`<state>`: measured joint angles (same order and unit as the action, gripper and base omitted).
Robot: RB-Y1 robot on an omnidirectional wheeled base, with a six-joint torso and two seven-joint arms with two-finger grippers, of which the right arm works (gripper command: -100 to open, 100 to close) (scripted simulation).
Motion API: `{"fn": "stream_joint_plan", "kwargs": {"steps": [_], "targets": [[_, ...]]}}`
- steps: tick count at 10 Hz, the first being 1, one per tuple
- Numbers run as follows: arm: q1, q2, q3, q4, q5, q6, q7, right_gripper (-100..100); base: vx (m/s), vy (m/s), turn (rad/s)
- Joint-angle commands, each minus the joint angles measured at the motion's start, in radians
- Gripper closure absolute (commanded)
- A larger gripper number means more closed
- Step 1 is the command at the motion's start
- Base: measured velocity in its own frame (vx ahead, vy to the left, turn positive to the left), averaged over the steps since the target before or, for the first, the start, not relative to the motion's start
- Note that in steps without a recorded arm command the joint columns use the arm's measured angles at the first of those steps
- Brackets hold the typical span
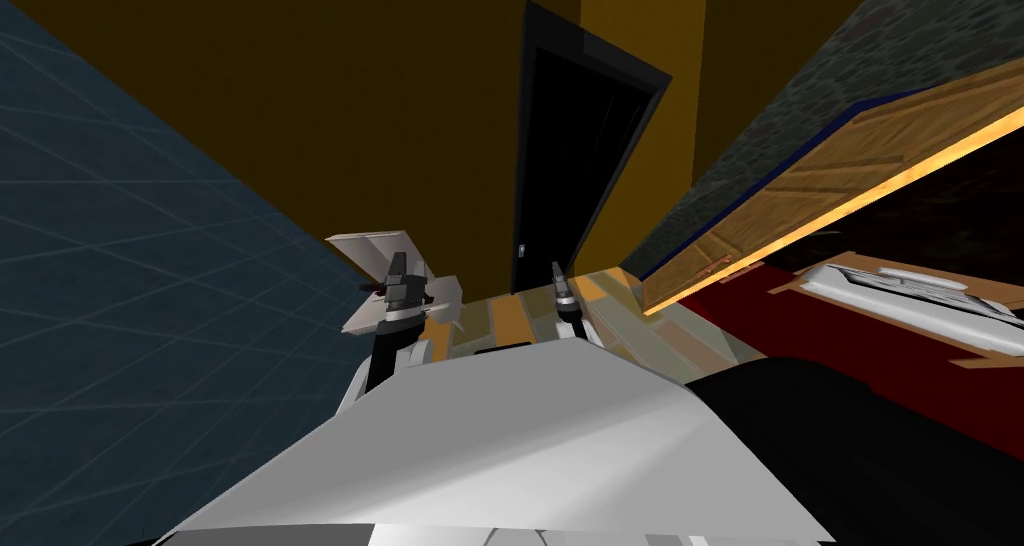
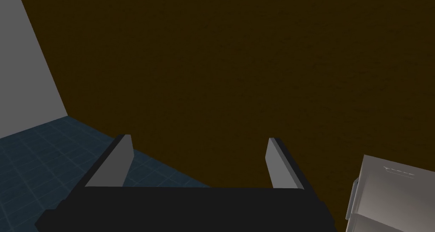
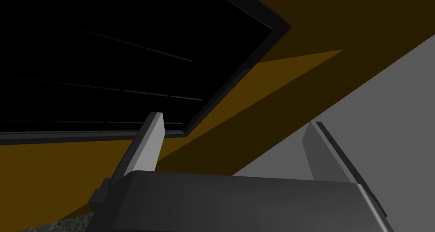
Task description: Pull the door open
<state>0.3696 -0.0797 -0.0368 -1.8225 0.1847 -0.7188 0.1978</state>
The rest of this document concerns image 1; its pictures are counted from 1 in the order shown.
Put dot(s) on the brown wooden panel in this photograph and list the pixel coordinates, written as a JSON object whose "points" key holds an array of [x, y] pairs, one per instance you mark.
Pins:
{"points": [[832, 178]]}

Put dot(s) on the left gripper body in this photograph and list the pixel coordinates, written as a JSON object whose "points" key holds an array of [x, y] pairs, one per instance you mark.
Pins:
{"points": [[402, 292]]}

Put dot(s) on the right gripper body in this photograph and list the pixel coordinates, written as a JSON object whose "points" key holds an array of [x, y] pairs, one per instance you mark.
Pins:
{"points": [[566, 292]]}

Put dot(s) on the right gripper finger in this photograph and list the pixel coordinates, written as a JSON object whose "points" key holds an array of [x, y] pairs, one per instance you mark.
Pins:
{"points": [[558, 271]]}

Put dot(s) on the black door leaf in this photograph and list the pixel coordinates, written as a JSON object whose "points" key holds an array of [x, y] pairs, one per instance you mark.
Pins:
{"points": [[576, 162]]}

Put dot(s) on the white angular folded object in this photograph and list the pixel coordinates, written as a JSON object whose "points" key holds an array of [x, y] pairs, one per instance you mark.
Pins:
{"points": [[370, 250]]}

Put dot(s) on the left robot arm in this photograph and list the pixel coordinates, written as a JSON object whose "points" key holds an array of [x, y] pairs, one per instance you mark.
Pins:
{"points": [[390, 346]]}

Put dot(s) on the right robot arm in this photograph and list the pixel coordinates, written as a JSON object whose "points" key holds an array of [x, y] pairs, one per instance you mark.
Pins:
{"points": [[840, 466]]}

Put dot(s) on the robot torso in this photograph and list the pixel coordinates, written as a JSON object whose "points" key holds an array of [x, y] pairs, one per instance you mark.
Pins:
{"points": [[512, 442]]}

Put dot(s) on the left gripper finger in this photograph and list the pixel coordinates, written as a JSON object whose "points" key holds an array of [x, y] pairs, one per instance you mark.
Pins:
{"points": [[397, 264], [418, 268]]}

